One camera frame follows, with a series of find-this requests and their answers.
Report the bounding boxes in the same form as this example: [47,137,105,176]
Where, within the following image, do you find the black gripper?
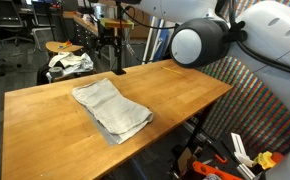
[96,28,121,50]

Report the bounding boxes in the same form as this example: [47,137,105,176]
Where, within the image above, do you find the white towel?
[72,78,153,144]

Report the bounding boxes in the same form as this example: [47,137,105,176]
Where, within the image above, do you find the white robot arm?
[102,0,290,111]

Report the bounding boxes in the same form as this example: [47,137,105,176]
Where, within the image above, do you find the wooden workbench with drawers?
[74,16,116,72]

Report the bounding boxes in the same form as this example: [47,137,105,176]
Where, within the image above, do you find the crumpled white cloth pile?
[48,52,94,78]

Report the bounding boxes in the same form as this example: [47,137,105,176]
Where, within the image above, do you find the small round wooden table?
[45,41,82,54]

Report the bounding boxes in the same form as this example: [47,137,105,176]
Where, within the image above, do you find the grey tape roll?
[49,67,63,78]

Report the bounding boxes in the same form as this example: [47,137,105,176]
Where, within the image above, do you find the silver tape strip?
[86,110,120,146]

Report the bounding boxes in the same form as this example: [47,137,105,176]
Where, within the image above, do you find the black office chair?
[0,0,33,46]

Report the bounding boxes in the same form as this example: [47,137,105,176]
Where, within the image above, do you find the cardboard box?
[177,146,202,172]

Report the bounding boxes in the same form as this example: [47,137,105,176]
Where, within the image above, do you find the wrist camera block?
[99,17,135,30]

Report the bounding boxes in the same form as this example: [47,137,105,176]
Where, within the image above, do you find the black camera stand pole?
[113,1,125,75]

